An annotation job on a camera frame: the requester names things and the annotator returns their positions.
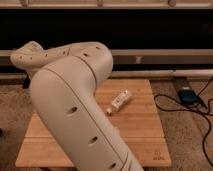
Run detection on black cable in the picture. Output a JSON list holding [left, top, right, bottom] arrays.
[[153, 75, 213, 168]]

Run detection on wooden table board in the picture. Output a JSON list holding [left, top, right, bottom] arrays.
[[15, 79, 171, 169]]

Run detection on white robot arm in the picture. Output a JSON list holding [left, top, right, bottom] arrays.
[[10, 41, 144, 171]]

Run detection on small white plastic bottle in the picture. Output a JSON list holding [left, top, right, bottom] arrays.
[[106, 90, 132, 116]]

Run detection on dark blue power adapter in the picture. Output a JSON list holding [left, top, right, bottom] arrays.
[[178, 87, 199, 105]]

